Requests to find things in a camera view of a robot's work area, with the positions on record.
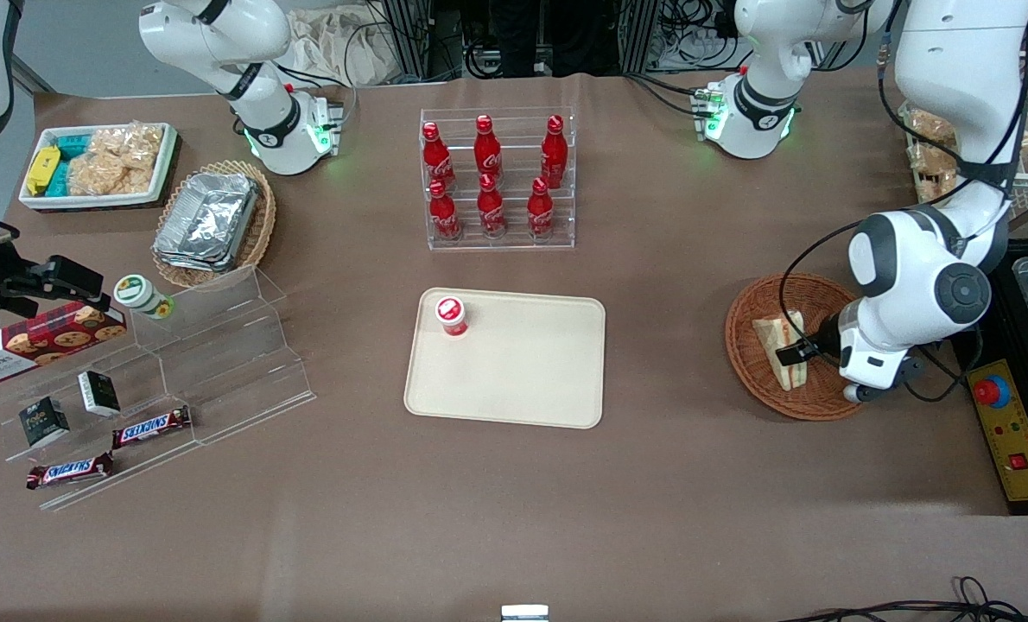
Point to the round brown wicker basket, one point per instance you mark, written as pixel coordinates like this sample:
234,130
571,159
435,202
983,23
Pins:
751,380

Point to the triangular sandwich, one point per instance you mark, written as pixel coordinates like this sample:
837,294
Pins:
769,339

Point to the clear bag of fried snacks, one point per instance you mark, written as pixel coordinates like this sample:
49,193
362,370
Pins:
942,186
930,160
924,128

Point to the brown table cover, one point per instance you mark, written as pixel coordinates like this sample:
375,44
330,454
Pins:
652,484

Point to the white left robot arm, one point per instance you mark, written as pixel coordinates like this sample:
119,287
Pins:
955,69

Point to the beige crumpled cloth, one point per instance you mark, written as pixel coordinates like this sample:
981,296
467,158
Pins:
341,47

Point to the red-lidded small cup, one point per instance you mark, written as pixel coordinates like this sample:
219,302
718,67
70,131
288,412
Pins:
451,315

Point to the red Coca-Cola bottle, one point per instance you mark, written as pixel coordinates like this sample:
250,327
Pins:
487,147
491,212
437,160
445,216
554,151
540,212

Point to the white rectangular snack tray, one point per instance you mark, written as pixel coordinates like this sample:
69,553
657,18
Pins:
91,201

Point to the clear bag of rice crackers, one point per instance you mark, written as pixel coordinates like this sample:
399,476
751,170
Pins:
99,177
134,145

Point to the clear acrylic step display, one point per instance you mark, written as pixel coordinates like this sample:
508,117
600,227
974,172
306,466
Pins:
237,371

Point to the clear acrylic bottle rack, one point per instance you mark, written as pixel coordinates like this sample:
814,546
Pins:
514,244

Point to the aluminium foil container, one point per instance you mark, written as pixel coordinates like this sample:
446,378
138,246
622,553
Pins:
187,263
207,216

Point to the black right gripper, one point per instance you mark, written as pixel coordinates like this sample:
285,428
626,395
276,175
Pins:
23,282

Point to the red emergency stop button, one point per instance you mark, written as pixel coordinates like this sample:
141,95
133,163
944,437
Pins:
991,392

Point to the oval light wicker basket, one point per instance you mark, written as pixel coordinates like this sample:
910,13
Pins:
263,225

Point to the yellow snack packet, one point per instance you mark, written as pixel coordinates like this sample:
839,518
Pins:
42,168

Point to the teal snack packet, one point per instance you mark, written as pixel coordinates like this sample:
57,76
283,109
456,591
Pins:
60,180
73,145

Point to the small black box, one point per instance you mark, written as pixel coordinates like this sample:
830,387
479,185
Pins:
44,423
99,393

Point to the beige plastic serving tray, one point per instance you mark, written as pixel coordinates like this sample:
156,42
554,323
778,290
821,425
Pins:
523,371

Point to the Snickers chocolate bar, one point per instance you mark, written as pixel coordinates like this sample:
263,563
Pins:
151,428
69,471

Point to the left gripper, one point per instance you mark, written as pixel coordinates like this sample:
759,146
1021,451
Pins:
826,333

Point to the green-lidded yogurt cup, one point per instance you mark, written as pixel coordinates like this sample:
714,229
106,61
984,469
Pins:
138,292

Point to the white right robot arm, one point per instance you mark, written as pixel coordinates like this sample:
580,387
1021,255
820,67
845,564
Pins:
263,121

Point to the red tartan cookie box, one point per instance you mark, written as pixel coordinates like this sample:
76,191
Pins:
47,339

